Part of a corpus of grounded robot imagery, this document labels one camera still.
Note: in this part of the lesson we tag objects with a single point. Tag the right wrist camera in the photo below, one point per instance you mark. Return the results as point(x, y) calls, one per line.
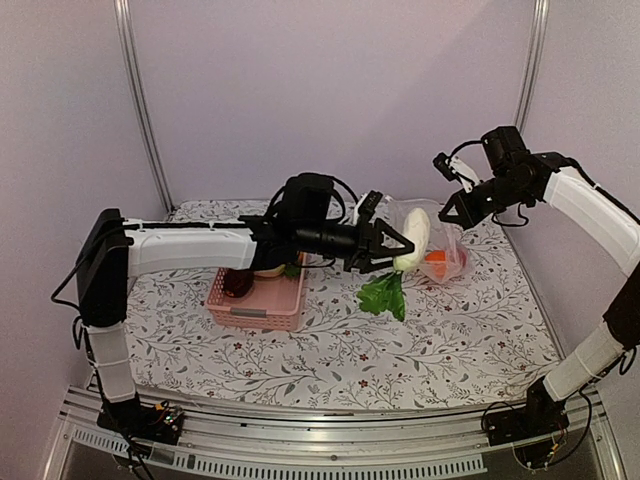
point(453, 168)

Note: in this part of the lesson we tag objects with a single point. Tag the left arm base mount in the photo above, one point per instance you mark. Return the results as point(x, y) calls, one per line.
point(161, 423)

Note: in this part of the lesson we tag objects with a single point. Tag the red toy apple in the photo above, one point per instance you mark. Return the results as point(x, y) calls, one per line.
point(462, 258)

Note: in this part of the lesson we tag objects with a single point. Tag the front aluminium rail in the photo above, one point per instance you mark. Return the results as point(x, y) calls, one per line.
point(234, 440)

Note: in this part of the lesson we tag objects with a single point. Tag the orange toy tangerine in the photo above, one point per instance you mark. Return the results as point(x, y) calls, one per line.
point(437, 265)

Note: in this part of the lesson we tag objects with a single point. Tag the dark maroon toy beet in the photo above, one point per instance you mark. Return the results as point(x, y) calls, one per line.
point(237, 283)

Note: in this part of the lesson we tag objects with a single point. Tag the floral patterned table mat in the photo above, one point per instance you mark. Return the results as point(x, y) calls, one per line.
point(475, 340)

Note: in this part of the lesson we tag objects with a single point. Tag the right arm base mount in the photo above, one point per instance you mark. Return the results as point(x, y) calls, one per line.
point(540, 425)

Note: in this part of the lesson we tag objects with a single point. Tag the clear zip top bag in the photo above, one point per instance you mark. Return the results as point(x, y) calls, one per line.
point(442, 236)

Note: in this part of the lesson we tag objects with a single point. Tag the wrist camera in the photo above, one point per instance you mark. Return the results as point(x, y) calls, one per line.
point(366, 206)
point(453, 168)

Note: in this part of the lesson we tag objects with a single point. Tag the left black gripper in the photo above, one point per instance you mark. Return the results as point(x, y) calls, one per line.
point(371, 246)

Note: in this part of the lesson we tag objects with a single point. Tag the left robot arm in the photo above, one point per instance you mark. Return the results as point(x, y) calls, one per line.
point(118, 251)

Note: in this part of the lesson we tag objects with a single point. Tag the white toy radish with leaves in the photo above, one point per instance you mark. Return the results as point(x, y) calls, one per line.
point(385, 293)

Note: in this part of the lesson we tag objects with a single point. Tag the left aluminium frame post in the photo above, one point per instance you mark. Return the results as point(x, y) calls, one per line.
point(133, 72)

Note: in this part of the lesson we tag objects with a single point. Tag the aluminium frame post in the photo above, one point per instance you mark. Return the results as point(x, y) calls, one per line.
point(133, 72)
point(533, 62)

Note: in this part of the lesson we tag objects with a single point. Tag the pink perforated plastic basket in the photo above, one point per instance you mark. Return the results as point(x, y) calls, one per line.
point(271, 303)

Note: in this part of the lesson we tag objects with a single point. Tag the white toy cabbage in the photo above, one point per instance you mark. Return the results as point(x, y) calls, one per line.
point(271, 273)

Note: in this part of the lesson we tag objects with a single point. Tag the right aluminium frame post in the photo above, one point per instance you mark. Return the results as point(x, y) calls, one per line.
point(533, 62)

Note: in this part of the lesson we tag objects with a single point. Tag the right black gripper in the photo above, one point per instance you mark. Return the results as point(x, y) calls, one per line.
point(468, 216)

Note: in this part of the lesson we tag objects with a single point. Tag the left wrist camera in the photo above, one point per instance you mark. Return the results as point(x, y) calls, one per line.
point(366, 206)

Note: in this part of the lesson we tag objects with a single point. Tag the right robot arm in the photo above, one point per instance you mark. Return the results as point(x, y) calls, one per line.
point(498, 171)

